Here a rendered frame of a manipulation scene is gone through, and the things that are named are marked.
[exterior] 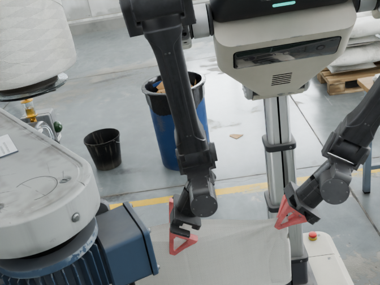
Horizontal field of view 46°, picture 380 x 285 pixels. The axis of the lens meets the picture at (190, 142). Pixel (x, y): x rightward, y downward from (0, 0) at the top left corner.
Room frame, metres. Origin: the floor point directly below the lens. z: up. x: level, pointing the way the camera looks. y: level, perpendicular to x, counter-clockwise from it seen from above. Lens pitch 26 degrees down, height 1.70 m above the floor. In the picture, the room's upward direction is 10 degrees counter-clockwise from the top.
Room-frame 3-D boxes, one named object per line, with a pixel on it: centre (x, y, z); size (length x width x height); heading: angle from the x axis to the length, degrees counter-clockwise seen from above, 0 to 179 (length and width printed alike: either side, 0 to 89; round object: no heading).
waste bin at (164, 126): (3.15, 0.04, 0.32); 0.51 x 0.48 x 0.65; 177
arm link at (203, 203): (0.82, -0.01, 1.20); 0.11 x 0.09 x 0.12; 178
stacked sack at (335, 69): (4.28, -1.67, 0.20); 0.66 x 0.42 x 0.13; 174
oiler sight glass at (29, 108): (1.00, 0.36, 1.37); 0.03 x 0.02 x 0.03; 87
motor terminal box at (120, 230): (0.58, 0.13, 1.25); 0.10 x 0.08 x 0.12; 22
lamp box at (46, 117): (1.06, 0.36, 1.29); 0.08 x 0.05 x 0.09; 87
